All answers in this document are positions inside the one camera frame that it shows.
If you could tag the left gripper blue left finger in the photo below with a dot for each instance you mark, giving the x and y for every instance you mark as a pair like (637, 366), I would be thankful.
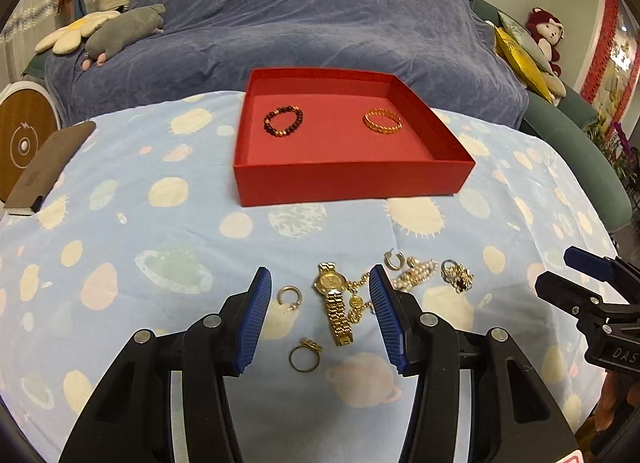
(250, 319)

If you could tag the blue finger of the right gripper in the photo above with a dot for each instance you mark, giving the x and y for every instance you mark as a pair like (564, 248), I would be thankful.
(596, 267)

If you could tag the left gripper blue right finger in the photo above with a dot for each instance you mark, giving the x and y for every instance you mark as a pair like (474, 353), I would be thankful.
(383, 298)

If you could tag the gold hoop earring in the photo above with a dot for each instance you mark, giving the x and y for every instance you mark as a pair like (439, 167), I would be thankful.
(289, 298)
(394, 261)

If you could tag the gold wristwatch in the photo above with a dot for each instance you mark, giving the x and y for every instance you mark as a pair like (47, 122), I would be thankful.
(331, 285)

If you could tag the jewelled brooch cluster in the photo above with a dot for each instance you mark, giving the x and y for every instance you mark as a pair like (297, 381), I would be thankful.
(457, 276)

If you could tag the gold chain bangle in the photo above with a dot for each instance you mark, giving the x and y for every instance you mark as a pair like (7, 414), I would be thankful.
(382, 121)

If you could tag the blue planet-pattern tablecloth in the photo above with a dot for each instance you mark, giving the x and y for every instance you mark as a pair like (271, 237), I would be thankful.
(144, 229)

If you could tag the green sofa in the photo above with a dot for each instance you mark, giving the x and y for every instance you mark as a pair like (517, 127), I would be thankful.
(563, 126)

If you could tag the red cardboard tray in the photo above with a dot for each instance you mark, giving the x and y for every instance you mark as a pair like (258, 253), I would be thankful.
(301, 139)

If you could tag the yellow satin cushion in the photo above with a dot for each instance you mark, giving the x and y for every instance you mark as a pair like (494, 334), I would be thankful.
(523, 64)

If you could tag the grey-green cushion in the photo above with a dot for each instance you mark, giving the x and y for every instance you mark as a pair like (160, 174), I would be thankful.
(523, 38)

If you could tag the red monkey plush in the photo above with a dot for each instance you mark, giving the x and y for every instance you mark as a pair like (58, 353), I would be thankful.
(547, 31)

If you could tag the brown leather case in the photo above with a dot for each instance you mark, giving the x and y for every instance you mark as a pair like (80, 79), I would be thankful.
(40, 176)

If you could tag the blue sofa blanket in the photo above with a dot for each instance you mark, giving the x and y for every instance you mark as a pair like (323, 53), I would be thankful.
(440, 48)

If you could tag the round wooden white device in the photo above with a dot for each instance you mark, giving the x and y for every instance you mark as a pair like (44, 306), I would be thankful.
(28, 117)

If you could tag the grey plush toy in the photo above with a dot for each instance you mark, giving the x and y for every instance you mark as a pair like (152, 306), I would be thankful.
(118, 33)

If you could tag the daisy flower cushion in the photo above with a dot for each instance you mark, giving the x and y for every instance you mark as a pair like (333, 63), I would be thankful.
(67, 39)

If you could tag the white sheer curtain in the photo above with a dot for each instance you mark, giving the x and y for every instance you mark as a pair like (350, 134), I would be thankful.
(30, 21)

